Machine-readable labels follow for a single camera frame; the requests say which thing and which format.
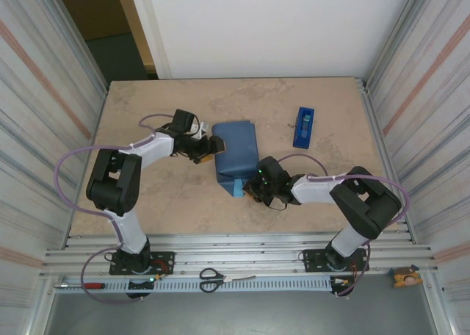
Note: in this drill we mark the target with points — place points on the blue wrapping paper sheet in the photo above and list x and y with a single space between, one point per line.
235 147

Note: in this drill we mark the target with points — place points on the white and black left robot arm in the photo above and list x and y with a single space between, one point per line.
150 149

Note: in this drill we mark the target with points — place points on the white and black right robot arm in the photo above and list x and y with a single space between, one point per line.
316 188

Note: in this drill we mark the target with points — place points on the blue tape dispenser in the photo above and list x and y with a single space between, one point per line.
303 136

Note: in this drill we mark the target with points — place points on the small black electronics module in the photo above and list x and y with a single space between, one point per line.
339 281
141 284

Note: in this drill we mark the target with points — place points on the small wooden toy figure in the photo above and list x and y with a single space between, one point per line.
405 278

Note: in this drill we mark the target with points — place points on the brown wooden door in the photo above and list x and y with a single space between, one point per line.
92 8

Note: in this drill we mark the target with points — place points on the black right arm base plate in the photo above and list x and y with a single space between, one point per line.
312 261

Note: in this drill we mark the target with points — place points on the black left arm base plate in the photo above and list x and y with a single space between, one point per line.
165 263

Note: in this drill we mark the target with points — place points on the white door frame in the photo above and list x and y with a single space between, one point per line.
150 26

